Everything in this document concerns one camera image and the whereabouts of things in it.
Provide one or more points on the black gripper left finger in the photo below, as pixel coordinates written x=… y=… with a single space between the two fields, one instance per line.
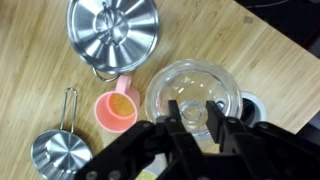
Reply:
x=175 y=115

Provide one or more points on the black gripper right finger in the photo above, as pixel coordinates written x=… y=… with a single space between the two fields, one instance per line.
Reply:
x=216 y=121

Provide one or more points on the clear glass jar lid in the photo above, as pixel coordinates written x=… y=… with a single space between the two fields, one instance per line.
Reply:
x=195 y=88

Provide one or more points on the steel pot lid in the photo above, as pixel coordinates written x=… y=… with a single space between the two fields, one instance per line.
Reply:
x=113 y=33

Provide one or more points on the pink plastic cup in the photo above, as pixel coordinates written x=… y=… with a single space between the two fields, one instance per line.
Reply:
x=116 y=108

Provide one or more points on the small steel saucepan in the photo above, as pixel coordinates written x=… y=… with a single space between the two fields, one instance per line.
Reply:
x=61 y=155

